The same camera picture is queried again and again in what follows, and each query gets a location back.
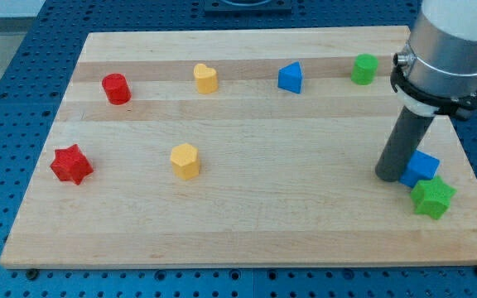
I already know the red star block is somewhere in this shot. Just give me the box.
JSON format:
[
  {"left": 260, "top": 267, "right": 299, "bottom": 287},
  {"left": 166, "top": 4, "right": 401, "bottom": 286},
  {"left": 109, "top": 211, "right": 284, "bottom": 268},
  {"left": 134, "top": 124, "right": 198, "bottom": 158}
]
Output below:
[{"left": 51, "top": 144, "right": 94, "bottom": 185}]

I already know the yellow heart block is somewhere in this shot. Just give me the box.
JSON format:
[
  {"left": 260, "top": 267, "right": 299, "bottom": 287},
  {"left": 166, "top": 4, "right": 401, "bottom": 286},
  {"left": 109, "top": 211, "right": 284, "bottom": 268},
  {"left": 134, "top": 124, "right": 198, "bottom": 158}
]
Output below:
[{"left": 193, "top": 63, "right": 219, "bottom": 94}]

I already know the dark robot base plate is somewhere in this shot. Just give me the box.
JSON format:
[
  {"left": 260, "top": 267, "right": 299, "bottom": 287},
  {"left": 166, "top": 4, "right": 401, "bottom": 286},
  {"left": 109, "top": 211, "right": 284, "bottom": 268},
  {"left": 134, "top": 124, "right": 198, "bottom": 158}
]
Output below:
[{"left": 203, "top": 0, "right": 292, "bottom": 14}]

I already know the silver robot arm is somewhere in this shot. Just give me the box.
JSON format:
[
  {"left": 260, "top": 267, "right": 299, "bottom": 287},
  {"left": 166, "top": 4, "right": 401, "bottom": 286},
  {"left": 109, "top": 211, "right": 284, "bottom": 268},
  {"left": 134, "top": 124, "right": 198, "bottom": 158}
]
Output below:
[{"left": 390, "top": 0, "right": 477, "bottom": 120}]

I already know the blue triangle block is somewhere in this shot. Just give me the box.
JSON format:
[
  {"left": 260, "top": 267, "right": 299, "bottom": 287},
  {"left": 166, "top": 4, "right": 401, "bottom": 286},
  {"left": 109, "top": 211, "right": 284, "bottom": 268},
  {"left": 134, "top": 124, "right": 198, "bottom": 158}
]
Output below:
[{"left": 277, "top": 61, "right": 303, "bottom": 94}]

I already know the yellow hexagon block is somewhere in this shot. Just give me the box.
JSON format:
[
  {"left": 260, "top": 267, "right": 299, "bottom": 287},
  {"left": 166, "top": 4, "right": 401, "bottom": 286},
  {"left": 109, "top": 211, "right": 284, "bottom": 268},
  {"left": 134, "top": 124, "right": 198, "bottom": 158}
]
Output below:
[{"left": 170, "top": 143, "right": 200, "bottom": 180}]

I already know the green cylinder block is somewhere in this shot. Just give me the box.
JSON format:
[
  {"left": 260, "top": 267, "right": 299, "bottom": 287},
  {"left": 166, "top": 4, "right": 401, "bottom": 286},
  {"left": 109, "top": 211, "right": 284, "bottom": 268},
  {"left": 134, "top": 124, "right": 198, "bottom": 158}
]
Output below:
[{"left": 350, "top": 54, "right": 379, "bottom": 85}]

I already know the green star block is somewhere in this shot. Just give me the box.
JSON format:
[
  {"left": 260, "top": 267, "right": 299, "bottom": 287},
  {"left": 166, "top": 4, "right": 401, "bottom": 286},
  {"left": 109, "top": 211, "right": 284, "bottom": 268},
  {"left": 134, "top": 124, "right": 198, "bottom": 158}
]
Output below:
[{"left": 410, "top": 175, "right": 457, "bottom": 220}]

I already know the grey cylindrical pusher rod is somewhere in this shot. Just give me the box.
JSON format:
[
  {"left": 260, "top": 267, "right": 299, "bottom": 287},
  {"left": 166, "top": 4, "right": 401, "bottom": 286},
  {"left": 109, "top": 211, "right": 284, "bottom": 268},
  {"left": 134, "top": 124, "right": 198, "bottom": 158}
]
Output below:
[{"left": 374, "top": 107, "right": 434, "bottom": 182}]

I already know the wooden board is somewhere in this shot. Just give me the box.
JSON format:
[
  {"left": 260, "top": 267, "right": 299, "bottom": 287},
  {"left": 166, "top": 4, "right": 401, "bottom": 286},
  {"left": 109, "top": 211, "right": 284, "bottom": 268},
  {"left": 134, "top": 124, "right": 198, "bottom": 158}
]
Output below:
[{"left": 0, "top": 26, "right": 477, "bottom": 269}]

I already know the red cylinder block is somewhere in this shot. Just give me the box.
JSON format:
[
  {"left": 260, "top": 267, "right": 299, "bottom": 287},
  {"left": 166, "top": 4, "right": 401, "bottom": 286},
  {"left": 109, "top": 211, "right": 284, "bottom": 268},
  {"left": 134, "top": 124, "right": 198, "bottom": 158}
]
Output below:
[{"left": 102, "top": 73, "right": 132, "bottom": 105}]

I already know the blue cube block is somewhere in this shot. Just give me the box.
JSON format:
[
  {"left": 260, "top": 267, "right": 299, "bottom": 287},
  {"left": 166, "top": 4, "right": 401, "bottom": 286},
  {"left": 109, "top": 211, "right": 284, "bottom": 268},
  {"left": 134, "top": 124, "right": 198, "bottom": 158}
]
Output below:
[{"left": 399, "top": 150, "right": 441, "bottom": 188}]

